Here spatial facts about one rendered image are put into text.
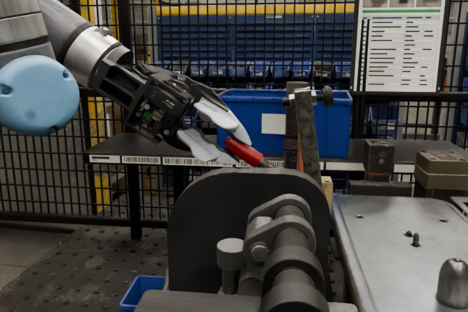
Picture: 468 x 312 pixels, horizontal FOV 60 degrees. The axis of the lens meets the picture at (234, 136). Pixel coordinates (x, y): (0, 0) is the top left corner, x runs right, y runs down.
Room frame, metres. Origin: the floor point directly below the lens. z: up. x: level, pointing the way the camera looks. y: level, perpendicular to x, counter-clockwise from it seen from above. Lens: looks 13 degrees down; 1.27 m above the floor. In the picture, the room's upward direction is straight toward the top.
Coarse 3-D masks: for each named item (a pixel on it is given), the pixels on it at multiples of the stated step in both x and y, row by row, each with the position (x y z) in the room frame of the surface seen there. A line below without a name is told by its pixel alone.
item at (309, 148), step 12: (300, 96) 0.52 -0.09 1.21; (312, 96) 0.53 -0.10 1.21; (324, 96) 0.52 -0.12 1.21; (300, 108) 0.52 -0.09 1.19; (312, 108) 0.52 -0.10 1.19; (300, 120) 0.52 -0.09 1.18; (312, 120) 0.52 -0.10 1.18; (300, 132) 0.52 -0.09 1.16; (312, 132) 0.52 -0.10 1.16; (300, 144) 0.52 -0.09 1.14; (312, 144) 0.52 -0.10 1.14; (312, 156) 0.52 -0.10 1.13; (312, 168) 0.52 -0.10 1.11
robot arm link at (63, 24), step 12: (48, 0) 0.54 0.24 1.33; (48, 12) 0.52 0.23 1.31; (60, 12) 0.53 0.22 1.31; (72, 12) 0.55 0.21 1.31; (48, 24) 0.52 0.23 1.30; (60, 24) 0.52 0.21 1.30; (72, 24) 0.52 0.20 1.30; (84, 24) 0.53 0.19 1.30; (60, 36) 0.51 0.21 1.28; (72, 36) 0.52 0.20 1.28; (60, 48) 0.51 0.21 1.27; (60, 60) 0.52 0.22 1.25
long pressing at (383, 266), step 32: (352, 224) 0.59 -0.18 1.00; (384, 224) 0.59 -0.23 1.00; (416, 224) 0.59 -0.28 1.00; (448, 224) 0.59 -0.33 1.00; (352, 256) 0.48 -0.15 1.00; (384, 256) 0.49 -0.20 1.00; (416, 256) 0.49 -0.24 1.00; (448, 256) 0.49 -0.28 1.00; (352, 288) 0.41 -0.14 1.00; (384, 288) 0.41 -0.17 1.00; (416, 288) 0.41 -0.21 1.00
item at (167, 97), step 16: (112, 64) 0.50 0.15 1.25; (128, 64) 0.56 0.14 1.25; (96, 80) 0.49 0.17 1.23; (112, 80) 0.50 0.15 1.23; (128, 80) 0.51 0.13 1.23; (144, 80) 0.53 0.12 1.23; (160, 80) 0.49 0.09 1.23; (176, 80) 0.55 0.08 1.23; (112, 96) 0.50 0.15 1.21; (128, 96) 0.51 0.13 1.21; (144, 96) 0.49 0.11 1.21; (160, 96) 0.49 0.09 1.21; (176, 96) 0.50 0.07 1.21; (192, 96) 0.52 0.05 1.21; (128, 112) 0.49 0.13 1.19; (144, 112) 0.50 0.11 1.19; (160, 112) 0.50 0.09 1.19; (176, 112) 0.49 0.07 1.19; (144, 128) 0.51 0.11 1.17; (160, 128) 0.50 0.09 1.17
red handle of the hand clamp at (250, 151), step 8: (232, 136) 0.54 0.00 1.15; (232, 144) 0.54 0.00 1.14; (240, 144) 0.54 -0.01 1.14; (232, 152) 0.54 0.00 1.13; (240, 152) 0.54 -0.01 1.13; (248, 152) 0.54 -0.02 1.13; (256, 152) 0.54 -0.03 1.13; (248, 160) 0.54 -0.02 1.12; (256, 160) 0.53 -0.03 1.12; (264, 160) 0.54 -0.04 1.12
